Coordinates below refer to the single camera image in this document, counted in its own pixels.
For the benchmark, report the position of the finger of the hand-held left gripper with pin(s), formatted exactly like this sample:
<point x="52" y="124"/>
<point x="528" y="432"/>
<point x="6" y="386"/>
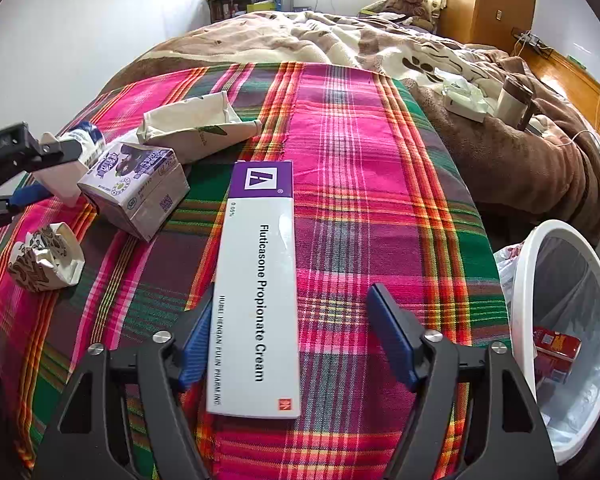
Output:
<point x="65" y="151"/>
<point x="25" y="197"/>

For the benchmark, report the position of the yellow green box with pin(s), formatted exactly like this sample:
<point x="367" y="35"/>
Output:
<point x="372" y="7"/>

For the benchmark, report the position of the white blue packet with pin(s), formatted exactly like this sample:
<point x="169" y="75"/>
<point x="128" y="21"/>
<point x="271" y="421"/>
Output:
<point x="75" y="152"/>

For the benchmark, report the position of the wooden wardrobe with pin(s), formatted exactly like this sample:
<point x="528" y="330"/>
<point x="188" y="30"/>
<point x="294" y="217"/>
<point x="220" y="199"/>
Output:
<point x="485" y="0"/>

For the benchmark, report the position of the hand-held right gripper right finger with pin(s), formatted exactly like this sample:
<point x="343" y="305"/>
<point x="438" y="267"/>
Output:
<point x="390" y="335"/>

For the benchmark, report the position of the red drink carton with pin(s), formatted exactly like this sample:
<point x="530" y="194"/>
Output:
<point x="555" y="350"/>

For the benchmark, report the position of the white tissue box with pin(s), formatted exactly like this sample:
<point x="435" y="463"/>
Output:
<point x="465" y="102"/>

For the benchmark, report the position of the clear plastic bin liner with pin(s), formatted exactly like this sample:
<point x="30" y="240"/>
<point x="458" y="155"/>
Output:
<point x="580" y="285"/>

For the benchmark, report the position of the folded plaid cloth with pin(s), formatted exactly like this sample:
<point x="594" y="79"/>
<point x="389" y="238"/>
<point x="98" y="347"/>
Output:
<point x="370" y="185"/>

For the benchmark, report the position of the cream paper bag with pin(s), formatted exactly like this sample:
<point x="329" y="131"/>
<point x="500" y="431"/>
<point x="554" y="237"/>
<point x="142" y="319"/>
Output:
<point x="195" y="125"/>

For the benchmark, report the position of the white round bin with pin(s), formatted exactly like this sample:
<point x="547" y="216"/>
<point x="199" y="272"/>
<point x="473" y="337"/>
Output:
<point x="522" y="280"/>

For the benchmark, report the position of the cluttered shelf desk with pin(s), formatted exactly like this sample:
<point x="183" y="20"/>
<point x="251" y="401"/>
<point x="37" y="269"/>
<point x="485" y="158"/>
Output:
<point x="240" y="5"/>

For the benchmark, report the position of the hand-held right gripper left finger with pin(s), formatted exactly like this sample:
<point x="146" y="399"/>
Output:
<point x="195" y="345"/>

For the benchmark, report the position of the brown white tumbler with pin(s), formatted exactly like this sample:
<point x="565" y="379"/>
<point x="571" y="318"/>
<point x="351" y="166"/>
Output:
<point x="512" y="100"/>

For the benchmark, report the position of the brown teddy bear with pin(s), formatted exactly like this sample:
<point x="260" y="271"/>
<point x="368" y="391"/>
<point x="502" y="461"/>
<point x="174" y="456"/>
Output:
<point x="410" y="2"/>

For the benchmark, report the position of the white purple cream box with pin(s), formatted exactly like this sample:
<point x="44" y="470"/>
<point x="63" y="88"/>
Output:
<point x="255" y="285"/>

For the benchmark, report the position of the purple milk carton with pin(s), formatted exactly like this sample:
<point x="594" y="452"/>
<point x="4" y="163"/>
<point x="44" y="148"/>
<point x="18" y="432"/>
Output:
<point x="135" y="185"/>

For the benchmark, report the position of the crushed brown print paper cup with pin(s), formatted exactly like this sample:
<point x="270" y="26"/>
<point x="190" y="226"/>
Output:
<point x="45" y="260"/>

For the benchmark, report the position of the black rack with chargers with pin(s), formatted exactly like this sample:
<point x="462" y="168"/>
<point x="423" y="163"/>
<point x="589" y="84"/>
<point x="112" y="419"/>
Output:
<point x="530" y="40"/>

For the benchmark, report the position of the bed with brown blanket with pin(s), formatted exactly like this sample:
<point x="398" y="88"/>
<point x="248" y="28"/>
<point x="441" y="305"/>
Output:
<point x="530" y="160"/>

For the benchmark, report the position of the wooden headboard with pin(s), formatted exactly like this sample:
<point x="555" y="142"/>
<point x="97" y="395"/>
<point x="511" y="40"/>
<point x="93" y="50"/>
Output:
<point x="580" y="90"/>

